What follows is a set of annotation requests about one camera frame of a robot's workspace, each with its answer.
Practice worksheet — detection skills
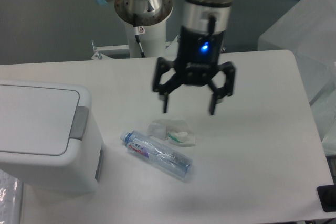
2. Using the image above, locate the clear plastic sheet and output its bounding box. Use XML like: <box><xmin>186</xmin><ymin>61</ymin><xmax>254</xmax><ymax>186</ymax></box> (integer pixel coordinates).
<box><xmin>0</xmin><ymin>171</ymin><xmax>23</xmax><ymax>223</ymax></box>

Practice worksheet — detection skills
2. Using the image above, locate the crumpled white tissue wrapper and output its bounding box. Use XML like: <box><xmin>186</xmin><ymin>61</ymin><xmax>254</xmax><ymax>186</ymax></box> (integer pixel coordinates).
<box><xmin>147</xmin><ymin>119</ymin><xmax>196</xmax><ymax>147</ymax></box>

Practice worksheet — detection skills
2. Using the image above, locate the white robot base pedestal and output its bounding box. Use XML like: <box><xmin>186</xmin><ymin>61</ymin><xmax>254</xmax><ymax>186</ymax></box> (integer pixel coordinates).
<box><xmin>123</xmin><ymin>20</ymin><xmax>166</xmax><ymax>58</ymax></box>

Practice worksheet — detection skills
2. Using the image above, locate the crushed clear plastic bottle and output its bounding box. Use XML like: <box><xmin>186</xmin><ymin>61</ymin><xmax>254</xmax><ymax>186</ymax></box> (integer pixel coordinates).
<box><xmin>120</xmin><ymin>131</ymin><xmax>195</xmax><ymax>182</ymax></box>

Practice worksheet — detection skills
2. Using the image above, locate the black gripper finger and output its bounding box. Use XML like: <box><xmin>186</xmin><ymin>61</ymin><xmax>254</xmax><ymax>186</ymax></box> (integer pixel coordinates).
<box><xmin>207</xmin><ymin>60</ymin><xmax>236</xmax><ymax>116</ymax></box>
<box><xmin>152</xmin><ymin>57</ymin><xmax>187</xmax><ymax>113</ymax></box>

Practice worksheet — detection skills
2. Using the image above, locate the black device at corner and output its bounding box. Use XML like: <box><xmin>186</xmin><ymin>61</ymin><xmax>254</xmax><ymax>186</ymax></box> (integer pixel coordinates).
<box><xmin>317</xmin><ymin>185</ymin><xmax>335</xmax><ymax>212</ymax></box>

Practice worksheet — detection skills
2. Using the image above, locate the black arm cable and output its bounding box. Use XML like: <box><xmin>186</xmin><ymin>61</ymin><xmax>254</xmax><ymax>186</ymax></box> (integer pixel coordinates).
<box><xmin>132</xmin><ymin>13</ymin><xmax>146</xmax><ymax>58</ymax></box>

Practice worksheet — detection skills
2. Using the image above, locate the white push-lid trash can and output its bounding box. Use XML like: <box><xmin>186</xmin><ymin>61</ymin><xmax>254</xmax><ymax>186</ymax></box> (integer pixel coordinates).
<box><xmin>1</xmin><ymin>80</ymin><xmax>104</xmax><ymax>193</ymax></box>

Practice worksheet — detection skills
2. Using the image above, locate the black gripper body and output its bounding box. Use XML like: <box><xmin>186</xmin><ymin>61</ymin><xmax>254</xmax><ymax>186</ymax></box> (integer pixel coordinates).
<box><xmin>175</xmin><ymin>26</ymin><xmax>225</xmax><ymax>87</ymax></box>

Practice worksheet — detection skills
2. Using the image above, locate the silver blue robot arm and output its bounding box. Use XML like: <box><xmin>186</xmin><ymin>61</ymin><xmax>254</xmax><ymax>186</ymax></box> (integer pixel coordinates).
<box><xmin>96</xmin><ymin>0</ymin><xmax>236</xmax><ymax>114</ymax></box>

